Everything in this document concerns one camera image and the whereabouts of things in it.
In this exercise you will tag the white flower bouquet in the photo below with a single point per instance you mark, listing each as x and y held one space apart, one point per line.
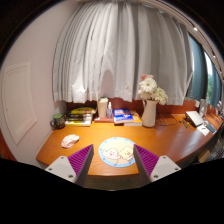
148 86

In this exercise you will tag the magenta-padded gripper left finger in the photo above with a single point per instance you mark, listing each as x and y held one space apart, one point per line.
63 166

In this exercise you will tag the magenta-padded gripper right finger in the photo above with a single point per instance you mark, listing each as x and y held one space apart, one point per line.
160 166

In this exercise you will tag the white wall panel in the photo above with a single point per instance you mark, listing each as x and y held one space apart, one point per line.
18 100

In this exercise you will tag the pink computer mouse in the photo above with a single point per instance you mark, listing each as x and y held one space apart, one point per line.
70 141

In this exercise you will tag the red-brown book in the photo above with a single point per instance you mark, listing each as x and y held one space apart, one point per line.
101 119

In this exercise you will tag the thick black book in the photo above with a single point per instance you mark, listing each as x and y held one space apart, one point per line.
78 119

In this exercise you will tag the white curtain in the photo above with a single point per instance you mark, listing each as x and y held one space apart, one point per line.
116 50

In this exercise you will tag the clear spray bottle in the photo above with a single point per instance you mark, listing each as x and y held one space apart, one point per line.
109 112

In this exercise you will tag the dark glass window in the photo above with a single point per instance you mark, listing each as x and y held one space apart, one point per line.
198 73

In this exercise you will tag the yellow and black book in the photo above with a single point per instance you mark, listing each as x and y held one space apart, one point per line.
82 110

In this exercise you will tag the white laptop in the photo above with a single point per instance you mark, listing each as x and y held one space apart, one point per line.
194 118

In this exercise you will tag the beige lidded tumbler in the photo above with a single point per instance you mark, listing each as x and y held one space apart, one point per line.
102 108

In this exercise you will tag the round cartoon mouse pad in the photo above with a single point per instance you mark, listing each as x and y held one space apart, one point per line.
115 151

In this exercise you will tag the dark mug with green inside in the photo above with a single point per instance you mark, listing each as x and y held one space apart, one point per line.
59 121

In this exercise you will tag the thin black book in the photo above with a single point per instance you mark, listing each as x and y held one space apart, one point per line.
79 116

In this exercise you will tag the blue book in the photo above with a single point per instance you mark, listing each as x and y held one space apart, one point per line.
122 115

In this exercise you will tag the white and yellow book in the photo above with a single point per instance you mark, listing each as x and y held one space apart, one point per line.
78 123

